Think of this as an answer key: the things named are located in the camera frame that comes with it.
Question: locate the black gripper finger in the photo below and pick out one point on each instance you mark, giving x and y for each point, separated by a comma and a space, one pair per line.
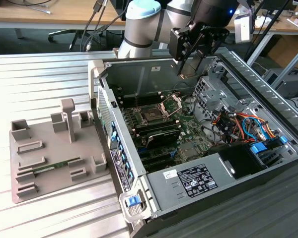
178, 44
209, 45

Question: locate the silver CPU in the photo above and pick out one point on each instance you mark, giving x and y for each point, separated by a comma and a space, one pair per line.
191, 67

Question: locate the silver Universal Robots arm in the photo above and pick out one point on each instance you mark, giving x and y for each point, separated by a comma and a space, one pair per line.
139, 32

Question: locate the CPU socket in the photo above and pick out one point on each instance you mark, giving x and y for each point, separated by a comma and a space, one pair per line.
151, 115

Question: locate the open grey PC case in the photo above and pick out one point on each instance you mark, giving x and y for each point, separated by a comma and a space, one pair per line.
139, 74

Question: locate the silver metal drive cage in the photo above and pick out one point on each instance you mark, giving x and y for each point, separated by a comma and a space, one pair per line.
208, 96

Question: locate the small white box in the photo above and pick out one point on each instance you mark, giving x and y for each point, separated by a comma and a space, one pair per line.
262, 22

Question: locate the brown cardboard box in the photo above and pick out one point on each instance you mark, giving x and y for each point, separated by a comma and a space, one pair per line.
288, 47

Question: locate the black RAM stick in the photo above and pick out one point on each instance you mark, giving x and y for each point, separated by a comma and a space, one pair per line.
156, 124
159, 131

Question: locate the aluminium profile beam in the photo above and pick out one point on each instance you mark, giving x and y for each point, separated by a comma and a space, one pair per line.
293, 60

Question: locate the green motherboard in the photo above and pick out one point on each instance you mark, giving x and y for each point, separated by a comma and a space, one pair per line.
188, 131

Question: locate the grey desktop computer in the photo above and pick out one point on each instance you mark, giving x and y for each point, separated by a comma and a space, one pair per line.
293, 85

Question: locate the black graphics card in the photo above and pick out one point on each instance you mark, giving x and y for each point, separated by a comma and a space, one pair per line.
164, 138

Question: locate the grey chipset heatsink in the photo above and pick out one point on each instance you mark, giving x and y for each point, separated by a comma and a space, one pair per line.
190, 151

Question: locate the black office chair base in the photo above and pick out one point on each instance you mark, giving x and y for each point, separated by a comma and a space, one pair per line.
62, 33

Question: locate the blue plastic clip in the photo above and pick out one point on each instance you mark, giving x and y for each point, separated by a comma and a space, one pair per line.
283, 139

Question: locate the long wooden desk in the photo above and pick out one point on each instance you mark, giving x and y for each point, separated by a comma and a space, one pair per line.
52, 15

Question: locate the grey power supply unit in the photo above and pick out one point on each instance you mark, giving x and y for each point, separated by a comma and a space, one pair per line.
161, 188

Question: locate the grey plastic parts rack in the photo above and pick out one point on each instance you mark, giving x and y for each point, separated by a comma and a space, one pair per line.
54, 146

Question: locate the green RAM stick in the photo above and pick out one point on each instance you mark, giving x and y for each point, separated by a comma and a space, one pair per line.
57, 165

